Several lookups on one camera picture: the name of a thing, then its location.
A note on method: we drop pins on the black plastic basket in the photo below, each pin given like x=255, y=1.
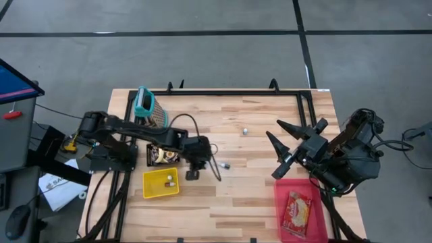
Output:
x=150, y=163

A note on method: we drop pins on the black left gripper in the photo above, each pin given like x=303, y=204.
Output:
x=197, y=152

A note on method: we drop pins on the white printed paper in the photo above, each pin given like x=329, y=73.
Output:
x=57, y=192

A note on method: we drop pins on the red snack packet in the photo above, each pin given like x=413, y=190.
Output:
x=297, y=214

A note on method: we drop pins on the yellow black power plug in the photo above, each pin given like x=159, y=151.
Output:
x=70, y=146

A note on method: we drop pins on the yellow plastic basket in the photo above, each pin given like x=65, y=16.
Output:
x=155, y=189

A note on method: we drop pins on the grey equipment cart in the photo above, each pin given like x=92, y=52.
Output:
x=17, y=141

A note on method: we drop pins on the black stand leg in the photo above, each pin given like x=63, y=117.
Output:
x=57, y=167

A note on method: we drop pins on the red oblong object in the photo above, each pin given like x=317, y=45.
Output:
x=12, y=115

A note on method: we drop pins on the black metal table frame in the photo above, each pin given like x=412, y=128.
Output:
x=219, y=92

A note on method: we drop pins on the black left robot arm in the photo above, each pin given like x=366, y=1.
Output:
x=135, y=130

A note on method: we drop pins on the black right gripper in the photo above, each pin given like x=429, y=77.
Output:
x=314, y=145

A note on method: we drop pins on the cream toy donut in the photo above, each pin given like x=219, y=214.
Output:
x=161, y=156

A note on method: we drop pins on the red label dropper bottle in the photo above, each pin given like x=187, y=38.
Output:
x=170, y=184

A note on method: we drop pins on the white tape roll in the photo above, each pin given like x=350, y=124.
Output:
x=79, y=195

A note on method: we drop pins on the black computer mouse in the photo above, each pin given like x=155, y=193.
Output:
x=18, y=222

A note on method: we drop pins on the pink translucent plastic tray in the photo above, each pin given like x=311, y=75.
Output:
x=280, y=216

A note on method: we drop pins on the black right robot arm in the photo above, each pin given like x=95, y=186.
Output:
x=354, y=162

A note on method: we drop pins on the black equipment box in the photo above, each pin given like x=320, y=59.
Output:
x=47, y=138

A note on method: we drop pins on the blue screen monitor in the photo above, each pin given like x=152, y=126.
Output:
x=13, y=84

